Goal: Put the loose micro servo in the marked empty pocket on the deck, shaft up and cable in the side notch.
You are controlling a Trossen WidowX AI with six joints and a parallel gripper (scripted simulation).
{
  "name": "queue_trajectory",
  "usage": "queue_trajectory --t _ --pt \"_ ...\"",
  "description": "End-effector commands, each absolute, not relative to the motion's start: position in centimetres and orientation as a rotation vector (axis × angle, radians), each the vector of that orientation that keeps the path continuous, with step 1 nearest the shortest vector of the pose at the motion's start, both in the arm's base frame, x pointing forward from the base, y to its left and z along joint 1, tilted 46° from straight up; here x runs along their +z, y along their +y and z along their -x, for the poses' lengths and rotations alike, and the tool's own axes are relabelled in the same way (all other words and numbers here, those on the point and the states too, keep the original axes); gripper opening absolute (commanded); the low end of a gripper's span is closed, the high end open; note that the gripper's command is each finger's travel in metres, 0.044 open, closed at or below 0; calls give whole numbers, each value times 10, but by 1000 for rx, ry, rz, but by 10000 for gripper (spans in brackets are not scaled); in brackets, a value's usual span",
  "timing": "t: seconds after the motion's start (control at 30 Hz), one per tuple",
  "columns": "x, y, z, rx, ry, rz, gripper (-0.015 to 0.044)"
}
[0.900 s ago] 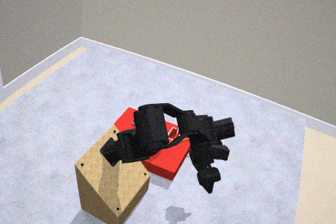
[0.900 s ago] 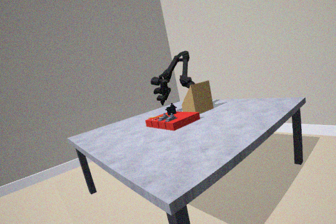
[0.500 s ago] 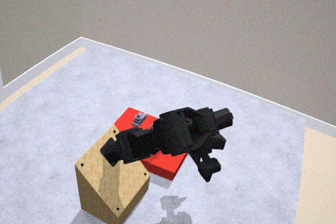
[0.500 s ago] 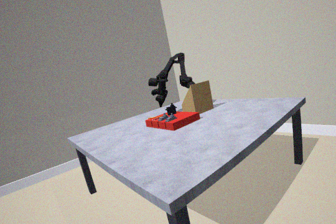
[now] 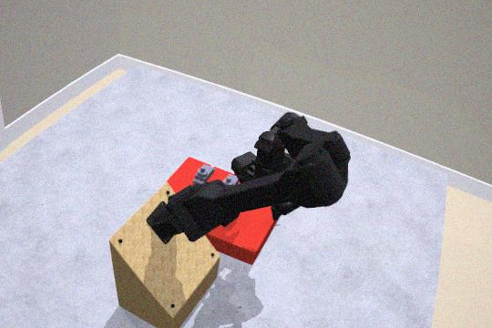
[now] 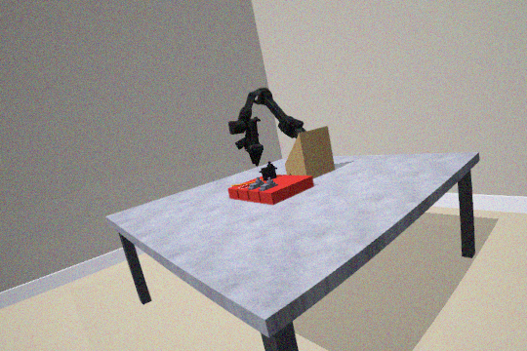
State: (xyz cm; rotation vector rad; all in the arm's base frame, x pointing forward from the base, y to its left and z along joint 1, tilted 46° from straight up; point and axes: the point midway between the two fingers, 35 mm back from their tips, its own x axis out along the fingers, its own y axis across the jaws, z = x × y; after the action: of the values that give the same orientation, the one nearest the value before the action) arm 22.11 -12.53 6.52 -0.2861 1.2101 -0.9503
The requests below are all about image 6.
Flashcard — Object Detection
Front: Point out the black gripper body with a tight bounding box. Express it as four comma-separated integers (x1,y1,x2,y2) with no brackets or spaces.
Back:
244,132,264,152

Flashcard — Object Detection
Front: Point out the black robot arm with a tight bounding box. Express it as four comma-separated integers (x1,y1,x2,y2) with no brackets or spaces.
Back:
228,88,306,149

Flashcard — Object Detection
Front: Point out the red flat deck plate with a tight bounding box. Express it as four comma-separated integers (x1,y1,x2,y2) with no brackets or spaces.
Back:
227,175,314,205

